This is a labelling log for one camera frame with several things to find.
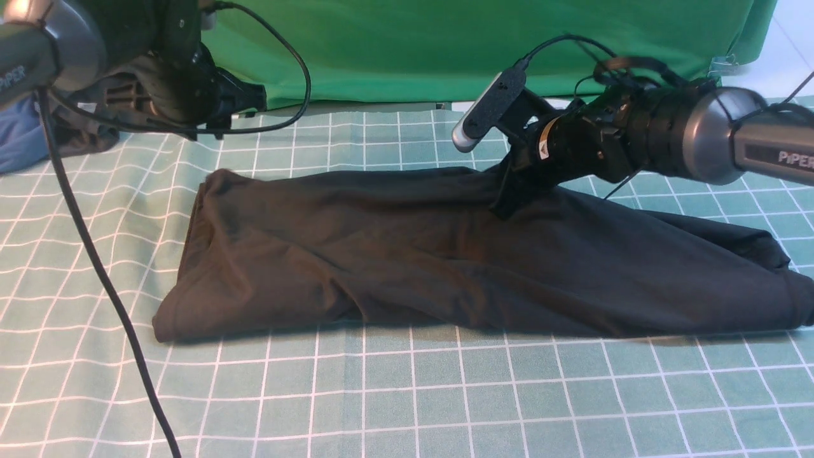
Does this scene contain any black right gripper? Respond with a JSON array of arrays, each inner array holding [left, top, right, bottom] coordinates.
[[490, 95, 643, 220]]

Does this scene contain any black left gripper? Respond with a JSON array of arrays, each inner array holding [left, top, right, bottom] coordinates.
[[83, 45, 267, 138]]

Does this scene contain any dark gray long-sleeve top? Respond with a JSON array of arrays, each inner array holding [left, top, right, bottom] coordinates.
[[152, 167, 813, 343]]

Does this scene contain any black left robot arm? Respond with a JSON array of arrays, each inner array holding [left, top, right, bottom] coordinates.
[[2, 1, 267, 139]]

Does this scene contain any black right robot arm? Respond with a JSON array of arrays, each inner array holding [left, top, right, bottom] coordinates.
[[490, 87, 812, 219]]

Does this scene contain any green backdrop cloth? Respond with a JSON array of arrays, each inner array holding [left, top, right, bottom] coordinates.
[[242, 1, 776, 104]]

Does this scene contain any dark gray crumpled garment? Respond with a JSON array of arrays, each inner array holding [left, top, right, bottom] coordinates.
[[50, 105, 120, 158]]

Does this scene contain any blue crumpled garment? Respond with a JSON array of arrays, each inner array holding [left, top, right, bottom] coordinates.
[[1, 97, 49, 175]]

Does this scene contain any metal binder clip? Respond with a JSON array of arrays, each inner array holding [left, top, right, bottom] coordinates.
[[708, 54, 741, 78]]

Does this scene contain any green checkered tablecloth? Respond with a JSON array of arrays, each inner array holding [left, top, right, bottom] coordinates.
[[1, 104, 812, 457]]

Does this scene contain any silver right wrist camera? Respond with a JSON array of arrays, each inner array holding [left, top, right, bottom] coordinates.
[[452, 66, 527, 153]]

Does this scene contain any black left camera cable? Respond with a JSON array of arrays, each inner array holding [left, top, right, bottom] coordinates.
[[35, 0, 312, 458]]

